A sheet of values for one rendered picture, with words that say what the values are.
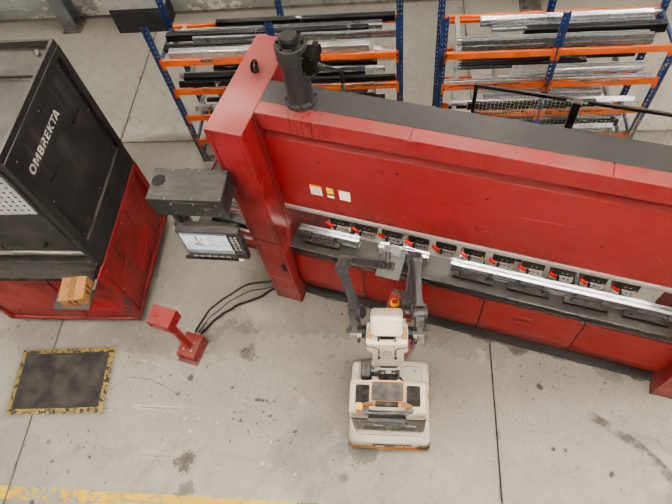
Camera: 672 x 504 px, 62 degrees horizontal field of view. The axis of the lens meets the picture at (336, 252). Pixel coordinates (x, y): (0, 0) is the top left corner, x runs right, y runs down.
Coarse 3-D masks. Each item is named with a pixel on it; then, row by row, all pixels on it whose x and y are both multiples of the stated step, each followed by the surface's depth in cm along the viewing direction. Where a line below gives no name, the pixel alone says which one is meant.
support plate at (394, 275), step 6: (384, 246) 429; (402, 252) 425; (396, 258) 423; (402, 258) 423; (396, 264) 421; (402, 264) 420; (378, 270) 420; (384, 270) 419; (396, 270) 418; (384, 276) 417; (390, 276) 416; (396, 276) 416
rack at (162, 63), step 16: (160, 0) 500; (400, 0) 488; (400, 16) 446; (144, 32) 475; (272, 32) 466; (400, 32) 459; (400, 48) 473; (160, 64) 504; (176, 64) 503; (192, 64) 502; (208, 64) 501; (400, 64) 488; (400, 80) 503; (176, 96) 537; (400, 96) 520; (208, 112) 622; (192, 128) 577; (208, 160) 622
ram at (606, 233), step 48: (288, 144) 354; (336, 144) 345; (288, 192) 404; (336, 192) 384; (384, 192) 365; (432, 192) 349; (480, 192) 333; (528, 192) 320; (576, 192) 310; (480, 240) 378; (528, 240) 360; (576, 240) 344; (624, 240) 329
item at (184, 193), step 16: (160, 176) 363; (176, 176) 362; (192, 176) 360; (208, 176) 359; (224, 176) 358; (160, 192) 357; (176, 192) 355; (192, 192) 354; (208, 192) 353; (224, 192) 355; (160, 208) 365; (176, 208) 362; (192, 208) 359; (208, 208) 357; (224, 208) 357; (176, 224) 399
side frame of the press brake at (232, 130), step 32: (224, 96) 343; (256, 96) 341; (224, 128) 330; (256, 128) 343; (224, 160) 354; (256, 160) 354; (256, 192) 376; (256, 224) 417; (288, 224) 438; (320, 224) 523; (288, 256) 456; (288, 288) 506
